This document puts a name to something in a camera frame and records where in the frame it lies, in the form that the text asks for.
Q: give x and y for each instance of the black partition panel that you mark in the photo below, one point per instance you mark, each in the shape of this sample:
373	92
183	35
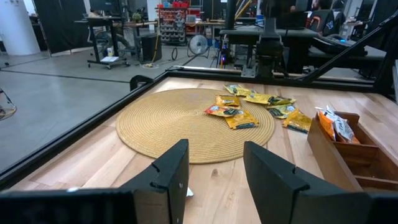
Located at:
62	25

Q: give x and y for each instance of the dark grey desk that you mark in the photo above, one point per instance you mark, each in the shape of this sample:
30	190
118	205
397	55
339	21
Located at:
373	53

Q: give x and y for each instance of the black keyboard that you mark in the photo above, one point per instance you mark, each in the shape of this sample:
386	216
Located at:
334	44

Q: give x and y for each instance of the black rolling desk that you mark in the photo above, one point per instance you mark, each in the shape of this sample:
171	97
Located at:
102	21

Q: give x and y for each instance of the round woven straw placemat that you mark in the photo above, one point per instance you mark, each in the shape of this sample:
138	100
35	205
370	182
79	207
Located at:
174	118

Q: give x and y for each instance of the dark wooden divided tray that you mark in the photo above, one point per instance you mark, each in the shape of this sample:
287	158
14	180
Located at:
342	155

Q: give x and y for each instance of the red parts bin shelf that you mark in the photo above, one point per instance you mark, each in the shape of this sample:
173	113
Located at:
172	21

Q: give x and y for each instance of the white round pillar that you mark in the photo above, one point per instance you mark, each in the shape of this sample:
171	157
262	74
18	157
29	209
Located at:
17	26

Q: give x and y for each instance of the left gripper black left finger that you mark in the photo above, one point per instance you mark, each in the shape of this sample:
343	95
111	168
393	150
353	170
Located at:
161	193

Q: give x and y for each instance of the black aluminium table frame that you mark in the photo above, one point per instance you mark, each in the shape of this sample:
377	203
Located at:
77	130

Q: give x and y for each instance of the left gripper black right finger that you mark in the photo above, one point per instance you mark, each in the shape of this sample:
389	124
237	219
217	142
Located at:
280	199

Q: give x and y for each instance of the black standing desk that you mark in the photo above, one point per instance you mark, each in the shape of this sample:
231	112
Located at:
242	32

